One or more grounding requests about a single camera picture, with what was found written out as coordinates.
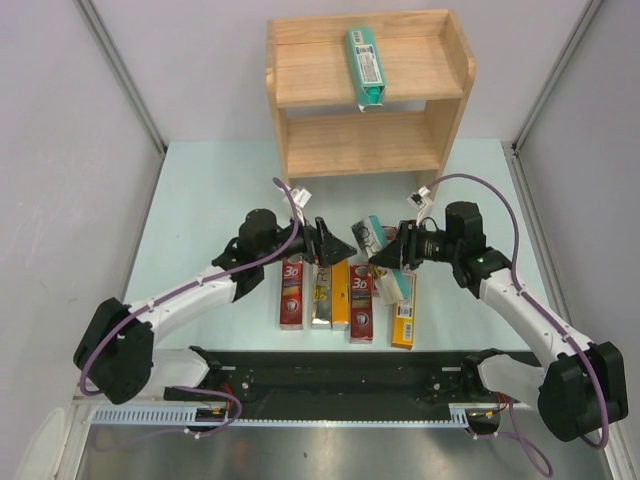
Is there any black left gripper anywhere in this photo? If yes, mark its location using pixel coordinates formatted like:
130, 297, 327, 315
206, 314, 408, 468
258, 210, 355, 269

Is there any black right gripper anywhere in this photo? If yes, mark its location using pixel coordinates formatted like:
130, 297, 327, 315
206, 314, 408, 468
368, 220, 460, 271

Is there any silver teal toothpaste box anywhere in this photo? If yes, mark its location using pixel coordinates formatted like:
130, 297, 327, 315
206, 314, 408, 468
351, 215, 407, 306

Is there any teal toothpaste box with barcode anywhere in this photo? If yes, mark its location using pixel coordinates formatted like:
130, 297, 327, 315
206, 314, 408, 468
345, 27, 387, 113

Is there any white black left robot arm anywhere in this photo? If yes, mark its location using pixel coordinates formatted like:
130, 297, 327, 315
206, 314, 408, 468
73, 209, 356, 405

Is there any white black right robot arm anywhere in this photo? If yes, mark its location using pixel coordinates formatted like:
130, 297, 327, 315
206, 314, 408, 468
370, 201, 628, 448

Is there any wooden two-tier shelf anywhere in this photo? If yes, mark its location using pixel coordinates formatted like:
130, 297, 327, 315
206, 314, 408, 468
265, 9, 476, 187

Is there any middle red 3D toothpaste box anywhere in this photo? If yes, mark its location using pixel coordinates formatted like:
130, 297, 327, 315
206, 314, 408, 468
349, 265, 374, 344

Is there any red 3d toothpaste box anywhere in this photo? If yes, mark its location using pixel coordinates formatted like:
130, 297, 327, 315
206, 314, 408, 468
279, 256, 304, 330
349, 265, 374, 344

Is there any left red 3D toothpaste box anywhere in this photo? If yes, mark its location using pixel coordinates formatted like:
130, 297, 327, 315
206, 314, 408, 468
279, 256, 304, 330

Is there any silver yellow toothpaste box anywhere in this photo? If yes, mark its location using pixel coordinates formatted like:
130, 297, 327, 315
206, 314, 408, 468
311, 260, 350, 331

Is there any yellow toothpaste box with barcode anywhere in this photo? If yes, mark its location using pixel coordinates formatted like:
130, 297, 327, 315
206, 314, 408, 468
391, 272, 417, 350

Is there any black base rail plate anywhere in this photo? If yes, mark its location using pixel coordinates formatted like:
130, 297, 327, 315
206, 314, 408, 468
163, 347, 505, 423

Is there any white slotted cable duct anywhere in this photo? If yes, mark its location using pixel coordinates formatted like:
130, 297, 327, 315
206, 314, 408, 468
92, 405, 469, 429

